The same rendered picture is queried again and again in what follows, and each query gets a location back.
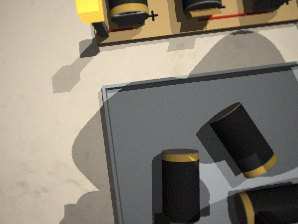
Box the black battery with gold end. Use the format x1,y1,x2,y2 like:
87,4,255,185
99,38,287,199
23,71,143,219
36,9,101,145
234,183,298,224
108,0,149,24
162,149,200,224
208,102,278,179
182,0,222,15
254,0,262,7

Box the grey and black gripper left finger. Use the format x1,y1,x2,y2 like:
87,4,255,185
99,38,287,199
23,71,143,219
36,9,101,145
154,213,170,224

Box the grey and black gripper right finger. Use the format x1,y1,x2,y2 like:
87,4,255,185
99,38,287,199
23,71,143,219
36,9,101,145
254,211,284,224

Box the tan battery board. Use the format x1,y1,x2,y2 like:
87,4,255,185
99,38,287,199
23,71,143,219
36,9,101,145
76,0,298,46

